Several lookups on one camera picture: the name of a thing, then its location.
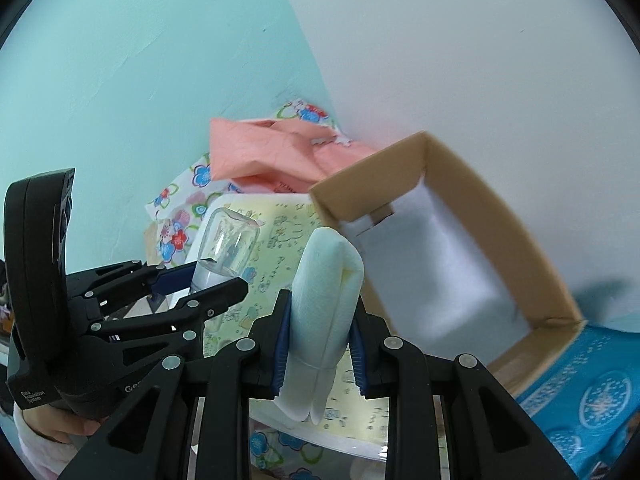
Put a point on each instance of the pink fuzzy sleeve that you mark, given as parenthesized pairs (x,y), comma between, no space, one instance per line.
(48,457)

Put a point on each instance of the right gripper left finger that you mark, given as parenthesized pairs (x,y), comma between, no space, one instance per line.
(190,419)

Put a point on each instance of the pink paper bag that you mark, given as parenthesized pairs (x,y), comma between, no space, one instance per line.
(283,155)

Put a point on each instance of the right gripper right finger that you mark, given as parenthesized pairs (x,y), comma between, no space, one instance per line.
(458,403)

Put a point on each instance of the brown cardboard box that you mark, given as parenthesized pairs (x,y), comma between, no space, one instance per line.
(449,266)

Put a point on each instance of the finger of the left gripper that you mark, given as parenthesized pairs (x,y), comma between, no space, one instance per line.
(103,291)
(149,336)

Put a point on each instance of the yellow cartoon tray table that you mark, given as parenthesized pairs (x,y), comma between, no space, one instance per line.
(350,423)

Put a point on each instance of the left hand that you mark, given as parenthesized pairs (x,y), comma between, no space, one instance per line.
(59,425)

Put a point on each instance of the white cloth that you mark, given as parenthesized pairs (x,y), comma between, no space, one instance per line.
(325,294)

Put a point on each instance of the floral patterned cloth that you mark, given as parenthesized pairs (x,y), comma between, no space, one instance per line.
(165,239)

